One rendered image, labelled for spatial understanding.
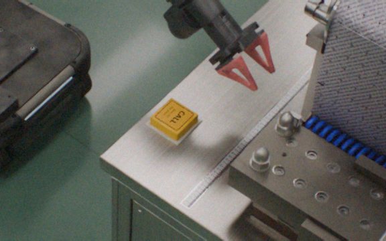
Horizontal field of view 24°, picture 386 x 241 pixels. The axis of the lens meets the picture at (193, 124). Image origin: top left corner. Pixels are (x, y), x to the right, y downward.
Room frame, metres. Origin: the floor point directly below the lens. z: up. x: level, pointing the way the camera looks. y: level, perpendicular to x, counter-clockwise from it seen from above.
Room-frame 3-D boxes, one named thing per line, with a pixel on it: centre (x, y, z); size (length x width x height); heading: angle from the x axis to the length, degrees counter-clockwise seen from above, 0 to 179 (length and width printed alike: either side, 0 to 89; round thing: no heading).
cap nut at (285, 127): (1.07, -0.17, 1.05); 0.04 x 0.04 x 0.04
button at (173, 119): (1.16, 0.04, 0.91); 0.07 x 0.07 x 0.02; 58
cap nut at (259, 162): (0.98, -0.13, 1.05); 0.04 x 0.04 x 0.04
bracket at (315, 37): (1.23, -0.23, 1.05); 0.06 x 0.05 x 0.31; 58
